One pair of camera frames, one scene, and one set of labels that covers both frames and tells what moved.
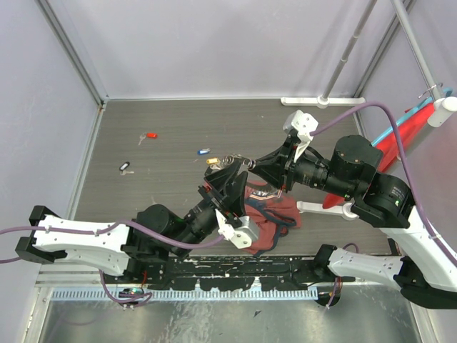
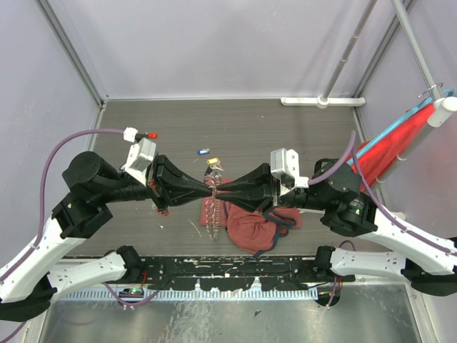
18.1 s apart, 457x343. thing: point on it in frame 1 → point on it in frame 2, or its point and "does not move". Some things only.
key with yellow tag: (213, 163) does not move
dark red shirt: (275, 211) does not move
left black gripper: (223, 184) → (169, 185)
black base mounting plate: (230, 273) does not move
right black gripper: (279, 166) → (265, 195)
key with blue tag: (203, 151) does not move
